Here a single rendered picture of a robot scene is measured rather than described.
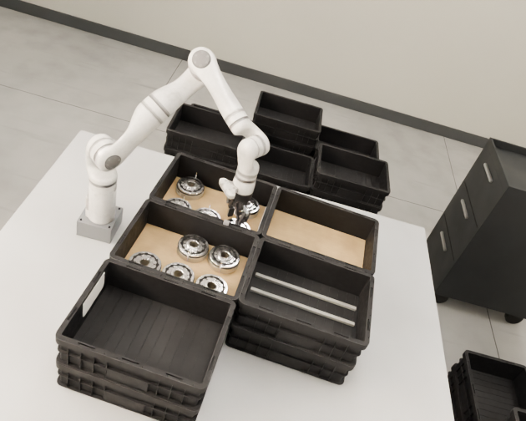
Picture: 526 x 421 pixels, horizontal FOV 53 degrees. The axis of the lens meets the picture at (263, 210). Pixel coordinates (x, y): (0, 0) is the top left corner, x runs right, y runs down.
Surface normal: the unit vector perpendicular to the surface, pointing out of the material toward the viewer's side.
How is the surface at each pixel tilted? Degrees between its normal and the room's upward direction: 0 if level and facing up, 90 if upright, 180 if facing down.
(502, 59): 90
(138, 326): 0
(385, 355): 0
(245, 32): 90
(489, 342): 0
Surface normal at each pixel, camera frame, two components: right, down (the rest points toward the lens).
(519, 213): -0.14, 0.62
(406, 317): 0.24, -0.74
